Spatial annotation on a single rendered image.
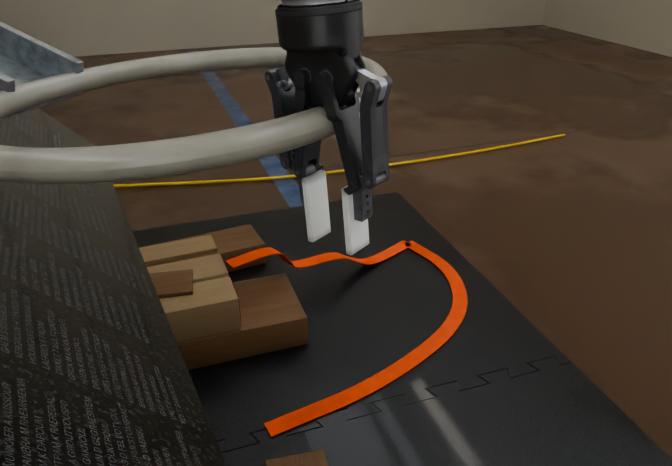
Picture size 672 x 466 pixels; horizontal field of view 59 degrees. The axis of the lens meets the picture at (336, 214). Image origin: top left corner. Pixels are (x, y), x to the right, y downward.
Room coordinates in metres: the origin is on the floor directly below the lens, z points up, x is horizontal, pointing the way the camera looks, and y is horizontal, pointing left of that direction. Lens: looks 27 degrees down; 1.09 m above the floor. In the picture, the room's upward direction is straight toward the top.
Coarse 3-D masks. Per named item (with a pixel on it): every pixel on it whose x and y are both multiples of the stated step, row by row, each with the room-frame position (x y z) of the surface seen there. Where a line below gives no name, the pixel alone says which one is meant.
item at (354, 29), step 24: (288, 24) 0.51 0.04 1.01; (312, 24) 0.50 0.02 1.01; (336, 24) 0.50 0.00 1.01; (360, 24) 0.52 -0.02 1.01; (288, 48) 0.51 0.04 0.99; (312, 48) 0.50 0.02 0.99; (336, 48) 0.51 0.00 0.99; (288, 72) 0.55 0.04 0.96; (312, 72) 0.53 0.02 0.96; (336, 72) 0.51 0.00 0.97; (312, 96) 0.53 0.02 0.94; (336, 96) 0.51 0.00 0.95
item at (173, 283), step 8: (160, 272) 1.36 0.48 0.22; (168, 272) 1.36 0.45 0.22; (176, 272) 1.36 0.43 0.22; (184, 272) 1.36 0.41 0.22; (192, 272) 1.36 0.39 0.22; (152, 280) 1.32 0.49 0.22; (160, 280) 1.32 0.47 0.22; (168, 280) 1.32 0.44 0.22; (176, 280) 1.32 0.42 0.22; (184, 280) 1.32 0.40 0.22; (192, 280) 1.32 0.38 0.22; (160, 288) 1.28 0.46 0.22; (168, 288) 1.28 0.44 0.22; (176, 288) 1.28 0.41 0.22; (184, 288) 1.28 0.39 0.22; (192, 288) 1.29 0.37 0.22; (160, 296) 1.26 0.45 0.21; (168, 296) 1.26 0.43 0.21
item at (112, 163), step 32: (128, 64) 0.87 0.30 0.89; (160, 64) 0.88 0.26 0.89; (192, 64) 0.89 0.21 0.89; (224, 64) 0.89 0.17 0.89; (256, 64) 0.89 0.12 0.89; (0, 96) 0.70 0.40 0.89; (32, 96) 0.74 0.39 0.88; (64, 96) 0.80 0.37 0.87; (256, 128) 0.47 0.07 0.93; (288, 128) 0.48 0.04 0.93; (320, 128) 0.50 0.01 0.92; (0, 160) 0.46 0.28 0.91; (32, 160) 0.45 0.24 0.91; (64, 160) 0.44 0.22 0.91; (96, 160) 0.44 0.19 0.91; (128, 160) 0.44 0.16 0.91; (160, 160) 0.44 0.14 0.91; (192, 160) 0.44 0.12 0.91; (224, 160) 0.45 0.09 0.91
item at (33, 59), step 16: (0, 32) 0.87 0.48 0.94; (16, 32) 0.86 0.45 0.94; (0, 48) 0.88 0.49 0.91; (16, 48) 0.86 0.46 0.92; (32, 48) 0.85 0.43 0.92; (48, 48) 0.84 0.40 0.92; (0, 64) 0.85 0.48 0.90; (16, 64) 0.86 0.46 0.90; (32, 64) 0.85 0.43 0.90; (48, 64) 0.84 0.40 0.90; (64, 64) 0.82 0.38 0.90; (80, 64) 0.82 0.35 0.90; (0, 80) 0.72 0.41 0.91; (16, 80) 0.81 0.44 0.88; (32, 80) 0.82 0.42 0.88
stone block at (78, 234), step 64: (0, 128) 0.91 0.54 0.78; (64, 128) 1.16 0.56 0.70; (0, 192) 0.69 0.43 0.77; (64, 192) 0.84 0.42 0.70; (0, 256) 0.55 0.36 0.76; (64, 256) 0.64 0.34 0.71; (128, 256) 0.76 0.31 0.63; (0, 320) 0.44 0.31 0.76; (64, 320) 0.50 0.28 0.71; (128, 320) 0.58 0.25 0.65; (0, 384) 0.36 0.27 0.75; (64, 384) 0.41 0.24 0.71; (128, 384) 0.46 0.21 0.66; (192, 384) 0.53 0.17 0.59; (0, 448) 0.30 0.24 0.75; (64, 448) 0.33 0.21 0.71; (128, 448) 0.37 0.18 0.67; (192, 448) 0.42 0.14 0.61
